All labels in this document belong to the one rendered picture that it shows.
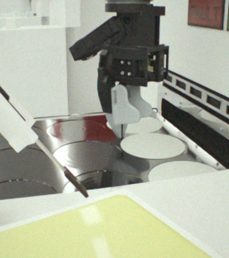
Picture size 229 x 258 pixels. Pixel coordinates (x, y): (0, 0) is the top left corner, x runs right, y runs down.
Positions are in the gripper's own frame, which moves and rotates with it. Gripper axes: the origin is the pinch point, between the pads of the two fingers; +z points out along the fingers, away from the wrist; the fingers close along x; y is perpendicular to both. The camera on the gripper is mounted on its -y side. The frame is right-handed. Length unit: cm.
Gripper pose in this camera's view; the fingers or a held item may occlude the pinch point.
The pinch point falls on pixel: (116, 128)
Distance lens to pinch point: 57.6
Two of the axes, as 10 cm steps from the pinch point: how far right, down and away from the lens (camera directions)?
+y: 8.3, 1.9, -5.2
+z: 0.0, 9.4, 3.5
